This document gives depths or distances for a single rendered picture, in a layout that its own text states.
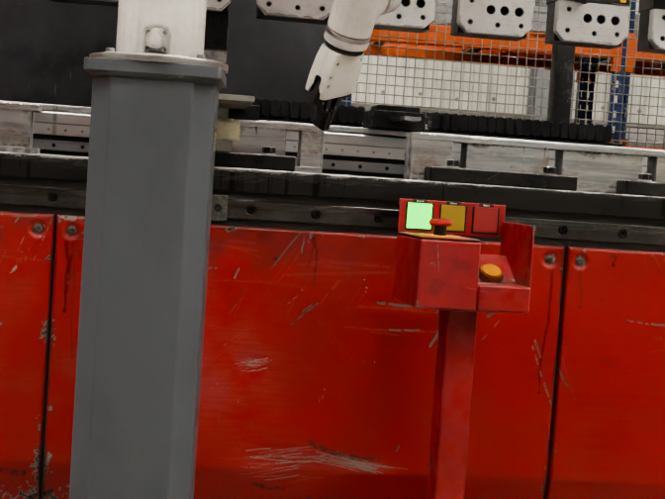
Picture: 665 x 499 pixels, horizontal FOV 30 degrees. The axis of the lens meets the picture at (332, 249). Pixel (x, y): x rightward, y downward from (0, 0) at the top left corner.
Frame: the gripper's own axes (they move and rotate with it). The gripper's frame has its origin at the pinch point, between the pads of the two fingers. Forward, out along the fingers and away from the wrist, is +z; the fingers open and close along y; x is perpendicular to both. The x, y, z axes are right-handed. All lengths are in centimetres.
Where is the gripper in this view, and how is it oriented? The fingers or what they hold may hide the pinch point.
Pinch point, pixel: (323, 118)
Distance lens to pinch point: 238.1
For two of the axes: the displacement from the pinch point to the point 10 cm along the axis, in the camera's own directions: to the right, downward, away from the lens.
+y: -6.5, 2.4, -7.2
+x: 7.1, 5.2, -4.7
